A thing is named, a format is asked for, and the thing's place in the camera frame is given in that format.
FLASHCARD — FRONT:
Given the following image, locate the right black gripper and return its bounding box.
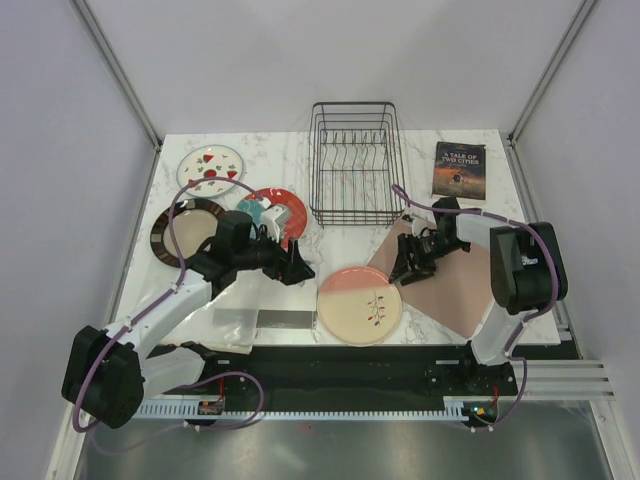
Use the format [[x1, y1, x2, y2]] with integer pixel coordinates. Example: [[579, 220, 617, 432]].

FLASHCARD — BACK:
[[388, 232, 468, 286]]

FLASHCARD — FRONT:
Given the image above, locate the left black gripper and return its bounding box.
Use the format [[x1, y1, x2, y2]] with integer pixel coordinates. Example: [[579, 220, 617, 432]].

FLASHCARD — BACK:
[[234, 225, 314, 286]]

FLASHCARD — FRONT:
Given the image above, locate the pink cream leaf plate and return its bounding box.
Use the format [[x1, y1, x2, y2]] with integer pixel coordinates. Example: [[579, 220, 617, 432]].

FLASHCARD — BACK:
[[316, 266, 403, 347]]

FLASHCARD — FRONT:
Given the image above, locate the red blue flower plate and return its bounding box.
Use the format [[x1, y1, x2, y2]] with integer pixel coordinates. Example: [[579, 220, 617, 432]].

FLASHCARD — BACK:
[[235, 187, 308, 249]]

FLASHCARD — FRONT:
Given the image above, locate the black wire dish rack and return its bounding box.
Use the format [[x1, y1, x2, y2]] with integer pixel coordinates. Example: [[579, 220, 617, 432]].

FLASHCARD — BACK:
[[308, 101, 405, 227]]

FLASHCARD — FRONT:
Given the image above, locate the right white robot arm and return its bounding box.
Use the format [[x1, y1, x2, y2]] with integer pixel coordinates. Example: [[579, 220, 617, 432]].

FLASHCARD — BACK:
[[389, 197, 568, 394]]

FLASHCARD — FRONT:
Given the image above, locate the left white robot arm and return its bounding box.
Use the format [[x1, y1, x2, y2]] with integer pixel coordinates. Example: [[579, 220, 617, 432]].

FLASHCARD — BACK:
[[61, 205, 315, 433]]

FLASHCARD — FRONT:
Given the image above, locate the clear plastic bag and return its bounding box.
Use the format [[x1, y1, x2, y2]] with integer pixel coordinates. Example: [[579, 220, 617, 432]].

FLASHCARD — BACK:
[[161, 275, 317, 354]]

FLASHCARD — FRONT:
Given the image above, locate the pink placemat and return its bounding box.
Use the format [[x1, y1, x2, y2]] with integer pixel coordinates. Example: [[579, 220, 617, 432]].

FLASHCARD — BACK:
[[368, 217, 494, 338]]

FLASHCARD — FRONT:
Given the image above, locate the brown rimmed beige plate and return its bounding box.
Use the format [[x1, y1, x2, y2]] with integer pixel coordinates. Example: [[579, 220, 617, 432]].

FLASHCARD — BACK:
[[150, 198, 226, 268]]

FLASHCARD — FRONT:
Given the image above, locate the tale of two cities book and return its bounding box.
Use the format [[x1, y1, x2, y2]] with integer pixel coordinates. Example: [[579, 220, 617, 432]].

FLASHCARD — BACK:
[[432, 141, 486, 202]]

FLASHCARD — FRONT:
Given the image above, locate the blue white small jar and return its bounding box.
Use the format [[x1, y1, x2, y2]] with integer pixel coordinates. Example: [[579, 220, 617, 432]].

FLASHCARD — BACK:
[[521, 256, 538, 266]]

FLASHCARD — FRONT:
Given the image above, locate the white watermelon pattern plate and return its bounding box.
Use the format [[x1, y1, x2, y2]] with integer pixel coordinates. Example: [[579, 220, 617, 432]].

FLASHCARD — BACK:
[[176, 144, 246, 198]]

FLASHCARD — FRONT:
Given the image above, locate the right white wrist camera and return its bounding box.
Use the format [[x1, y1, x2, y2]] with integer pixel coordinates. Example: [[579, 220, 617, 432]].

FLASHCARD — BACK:
[[401, 214, 428, 238]]

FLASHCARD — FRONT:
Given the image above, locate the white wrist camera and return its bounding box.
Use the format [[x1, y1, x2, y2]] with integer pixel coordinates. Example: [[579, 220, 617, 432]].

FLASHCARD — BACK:
[[401, 214, 428, 238], [258, 198, 292, 242]]

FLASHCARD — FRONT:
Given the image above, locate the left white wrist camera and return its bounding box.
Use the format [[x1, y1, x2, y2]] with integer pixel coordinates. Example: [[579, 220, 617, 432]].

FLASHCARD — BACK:
[[258, 198, 292, 242]]

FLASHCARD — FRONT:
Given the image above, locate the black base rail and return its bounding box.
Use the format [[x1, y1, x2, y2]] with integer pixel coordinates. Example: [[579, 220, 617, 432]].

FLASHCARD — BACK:
[[174, 345, 518, 412]]

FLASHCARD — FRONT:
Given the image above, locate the white cable duct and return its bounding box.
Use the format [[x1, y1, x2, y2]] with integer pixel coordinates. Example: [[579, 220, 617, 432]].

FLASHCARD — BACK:
[[134, 395, 498, 422]]

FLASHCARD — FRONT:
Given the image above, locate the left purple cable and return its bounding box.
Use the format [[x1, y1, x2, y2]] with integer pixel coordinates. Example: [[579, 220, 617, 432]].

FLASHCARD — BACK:
[[72, 178, 266, 456]]

